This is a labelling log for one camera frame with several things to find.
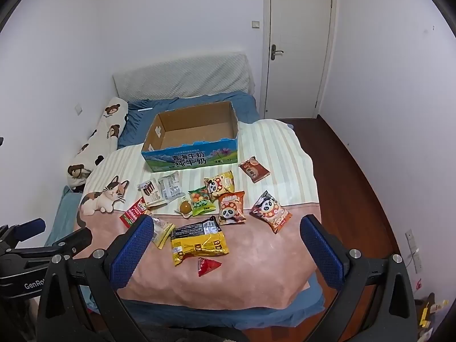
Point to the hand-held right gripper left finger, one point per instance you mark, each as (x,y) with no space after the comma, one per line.
(131,253)

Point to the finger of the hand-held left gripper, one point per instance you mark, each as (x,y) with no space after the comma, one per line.
(30,229)
(76,242)

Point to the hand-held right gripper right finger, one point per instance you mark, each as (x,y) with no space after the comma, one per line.
(320,253)

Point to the green candy ball bag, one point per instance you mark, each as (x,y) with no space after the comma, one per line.
(201,201)

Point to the printed cardboard box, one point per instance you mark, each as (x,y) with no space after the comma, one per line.
(192,131)

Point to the teal folded blanket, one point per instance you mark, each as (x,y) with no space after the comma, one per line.
(62,217)

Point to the clear yellow green packet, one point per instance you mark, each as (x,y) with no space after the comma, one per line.
(163,233)

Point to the cat print blanket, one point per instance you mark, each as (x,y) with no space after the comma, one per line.
(270,263)

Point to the red white panda packet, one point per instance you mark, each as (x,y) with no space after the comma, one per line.
(271,213)

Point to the chocolate stick packet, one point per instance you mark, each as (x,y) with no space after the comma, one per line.
(151,192)

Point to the yellow black snack bag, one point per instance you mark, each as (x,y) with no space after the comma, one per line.
(197,240)

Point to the packaged brown egg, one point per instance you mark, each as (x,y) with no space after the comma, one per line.
(184,207)

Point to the white snack packet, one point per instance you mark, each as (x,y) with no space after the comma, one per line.
(170,187)

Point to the red triangle snack packet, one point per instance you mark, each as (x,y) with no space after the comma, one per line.
(207,266)

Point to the orange panda packet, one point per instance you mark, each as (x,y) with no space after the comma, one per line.
(231,207)

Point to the bear print pillow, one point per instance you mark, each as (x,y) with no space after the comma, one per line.
(101,139)

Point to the brown snack packet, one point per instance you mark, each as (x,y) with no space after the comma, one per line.
(253,169)

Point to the yellow panda packet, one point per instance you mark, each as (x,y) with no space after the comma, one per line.
(221,185)

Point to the yellow paper clutter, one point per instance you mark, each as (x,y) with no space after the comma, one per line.
(429,310)

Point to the grey headboard cushion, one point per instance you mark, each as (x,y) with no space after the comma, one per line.
(185,76)

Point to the white door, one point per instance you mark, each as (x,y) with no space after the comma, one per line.
(299,42)

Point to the white wall socket strip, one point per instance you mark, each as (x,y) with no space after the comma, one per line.
(413,249)

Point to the white wall socket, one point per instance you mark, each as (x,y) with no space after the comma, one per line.
(78,109)

